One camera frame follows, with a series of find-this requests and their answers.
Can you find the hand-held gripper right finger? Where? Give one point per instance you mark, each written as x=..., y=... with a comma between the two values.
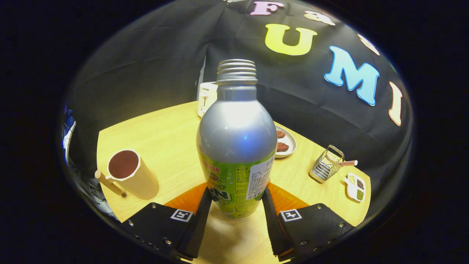
x=273, y=227

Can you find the round white plate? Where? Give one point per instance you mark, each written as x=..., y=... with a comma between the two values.
x=291, y=141

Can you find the brown food piece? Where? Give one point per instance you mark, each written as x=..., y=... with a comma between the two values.
x=282, y=147
x=280, y=134

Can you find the white toaster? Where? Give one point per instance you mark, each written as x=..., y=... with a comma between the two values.
x=205, y=99

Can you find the white divided dish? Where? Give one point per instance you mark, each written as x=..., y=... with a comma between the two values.
x=355, y=187

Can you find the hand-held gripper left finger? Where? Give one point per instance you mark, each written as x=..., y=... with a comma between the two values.
x=198, y=227

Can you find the wooden table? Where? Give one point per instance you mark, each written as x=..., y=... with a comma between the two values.
x=165, y=139

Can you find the silver bottle with green label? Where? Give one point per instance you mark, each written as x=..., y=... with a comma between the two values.
x=238, y=128

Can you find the pink striped straw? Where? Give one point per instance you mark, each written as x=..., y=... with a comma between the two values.
x=348, y=163

